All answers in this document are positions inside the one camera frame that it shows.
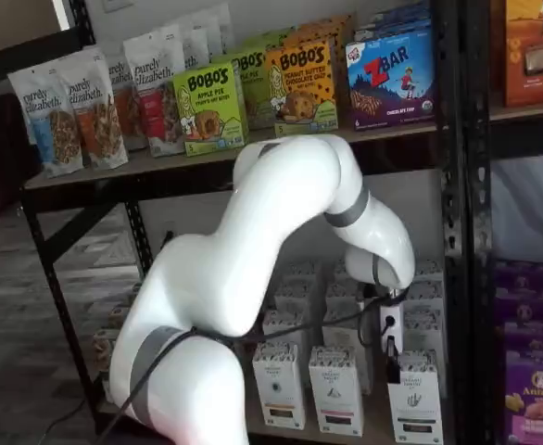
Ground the black metal shelf rack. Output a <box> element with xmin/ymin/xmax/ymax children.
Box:
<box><xmin>19</xmin><ymin>0</ymin><xmax>463</xmax><ymax>445</ymax></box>
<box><xmin>461</xmin><ymin>0</ymin><xmax>543</xmax><ymax>445</ymax></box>

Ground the white tea box pink strip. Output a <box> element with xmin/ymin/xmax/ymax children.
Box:
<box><xmin>324</xmin><ymin>282</ymin><xmax>363</xmax><ymax>321</ymax></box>
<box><xmin>330</xmin><ymin>261</ymin><xmax>352</xmax><ymax>285</ymax></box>
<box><xmin>309</xmin><ymin>346</ymin><xmax>365</xmax><ymax>437</ymax></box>
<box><xmin>322</xmin><ymin>314</ymin><xmax>375</xmax><ymax>396</ymax></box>

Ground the yellow Bobo's peanut butter box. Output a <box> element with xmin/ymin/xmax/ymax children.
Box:
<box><xmin>283</xmin><ymin>13</ymin><xmax>354</xmax><ymax>53</ymax></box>
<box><xmin>264</xmin><ymin>39</ymin><xmax>340</xmax><ymax>138</ymax></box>

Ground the green Bobo's apple pie box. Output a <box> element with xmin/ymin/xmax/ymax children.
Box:
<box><xmin>172</xmin><ymin>62</ymin><xmax>249</xmax><ymax>158</ymax></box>
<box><xmin>210</xmin><ymin>45</ymin><xmax>277</xmax><ymax>131</ymax></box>
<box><xmin>243</xmin><ymin>27</ymin><xmax>297</xmax><ymax>53</ymax></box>

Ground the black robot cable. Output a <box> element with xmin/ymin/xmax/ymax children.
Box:
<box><xmin>95</xmin><ymin>282</ymin><xmax>411</xmax><ymax>439</ymax></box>

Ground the blue label granola bag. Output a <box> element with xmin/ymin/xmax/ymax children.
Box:
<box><xmin>6</xmin><ymin>64</ymin><xmax>85</xmax><ymax>180</ymax></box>

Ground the orange Annie's box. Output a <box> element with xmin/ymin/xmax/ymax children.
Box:
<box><xmin>502</xmin><ymin>0</ymin><xmax>543</xmax><ymax>108</ymax></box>

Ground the blue Zbar snack box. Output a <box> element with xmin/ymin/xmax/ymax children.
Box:
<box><xmin>354</xmin><ymin>3</ymin><xmax>433</xmax><ymax>44</ymax></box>
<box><xmin>344</xmin><ymin>30</ymin><xmax>437</xmax><ymax>133</ymax></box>

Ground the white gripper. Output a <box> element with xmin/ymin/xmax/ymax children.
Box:
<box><xmin>379</xmin><ymin>302</ymin><xmax>406</xmax><ymax>385</ymax></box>

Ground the purple Annie's snack box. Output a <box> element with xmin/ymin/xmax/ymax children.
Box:
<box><xmin>494</xmin><ymin>296</ymin><xmax>543</xmax><ymax>326</ymax></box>
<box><xmin>504</xmin><ymin>359</ymin><xmax>543</xmax><ymax>445</ymax></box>
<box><xmin>502</xmin><ymin>319</ymin><xmax>543</xmax><ymax>367</ymax></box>
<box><xmin>493</xmin><ymin>259</ymin><xmax>543</xmax><ymax>302</ymax></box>

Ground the white granola bag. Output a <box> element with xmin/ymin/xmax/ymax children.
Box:
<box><xmin>178</xmin><ymin>20</ymin><xmax>210</xmax><ymax>70</ymax></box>
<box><xmin>201</xmin><ymin>4</ymin><xmax>234</xmax><ymax>56</ymax></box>

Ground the orange label granola bag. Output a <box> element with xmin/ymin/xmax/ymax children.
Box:
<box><xmin>104</xmin><ymin>48</ymin><xmax>143</xmax><ymax>152</ymax></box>
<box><xmin>62</xmin><ymin>50</ymin><xmax>130</xmax><ymax>171</ymax></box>

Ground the white tea box green strip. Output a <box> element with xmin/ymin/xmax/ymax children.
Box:
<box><xmin>405</xmin><ymin>280</ymin><xmax>444</xmax><ymax>316</ymax></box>
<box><xmin>403</xmin><ymin>309</ymin><xmax>444</xmax><ymax>359</ymax></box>
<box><xmin>412</xmin><ymin>258</ymin><xmax>444</xmax><ymax>284</ymax></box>
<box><xmin>386</xmin><ymin>351</ymin><xmax>442</xmax><ymax>444</ymax></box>

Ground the green apple cinnamon oatmeal box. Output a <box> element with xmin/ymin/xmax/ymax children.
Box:
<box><xmin>90</xmin><ymin>326</ymin><xmax>120</xmax><ymax>367</ymax></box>
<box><xmin>107</xmin><ymin>296</ymin><xmax>136</xmax><ymax>330</ymax></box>

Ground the red label granola bag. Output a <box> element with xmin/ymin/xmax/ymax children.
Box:
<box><xmin>122</xmin><ymin>25</ymin><xmax>187</xmax><ymax>158</ymax></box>

